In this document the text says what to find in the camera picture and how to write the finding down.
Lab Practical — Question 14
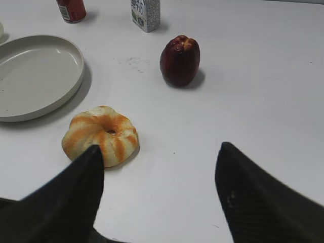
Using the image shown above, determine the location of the beige round plate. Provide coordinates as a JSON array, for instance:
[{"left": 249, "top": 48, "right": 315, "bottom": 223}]
[{"left": 1, "top": 35, "right": 85, "bottom": 122}]

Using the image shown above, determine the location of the red soda can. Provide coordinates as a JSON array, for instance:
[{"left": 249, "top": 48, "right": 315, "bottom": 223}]
[{"left": 56, "top": 0, "right": 87, "bottom": 23}]

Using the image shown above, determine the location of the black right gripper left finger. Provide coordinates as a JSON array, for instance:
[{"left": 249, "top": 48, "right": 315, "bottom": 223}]
[{"left": 1, "top": 145, "right": 104, "bottom": 242}]

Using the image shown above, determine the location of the white milk carton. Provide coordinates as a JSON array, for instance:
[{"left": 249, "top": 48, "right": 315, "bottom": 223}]
[{"left": 131, "top": 0, "right": 161, "bottom": 33}]

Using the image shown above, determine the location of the dark red apple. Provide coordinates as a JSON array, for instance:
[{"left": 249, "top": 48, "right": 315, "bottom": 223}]
[{"left": 160, "top": 35, "right": 200, "bottom": 87}]

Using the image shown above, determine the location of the pale white egg toy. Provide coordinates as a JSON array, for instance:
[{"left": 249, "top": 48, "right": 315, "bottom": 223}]
[{"left": 0, "top": 22, "right": 4, "bottom": 38}]

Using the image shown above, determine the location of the orange striped pumpkin toy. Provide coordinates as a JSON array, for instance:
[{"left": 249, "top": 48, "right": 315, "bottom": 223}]
[{"left": 61, "top": 106, "right": 139, "bottom": 168}]

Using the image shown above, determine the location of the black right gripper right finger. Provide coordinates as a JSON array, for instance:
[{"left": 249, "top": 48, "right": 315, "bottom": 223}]
[{"left": 215, "top": 142, "right": 323, "bottom": 242}]

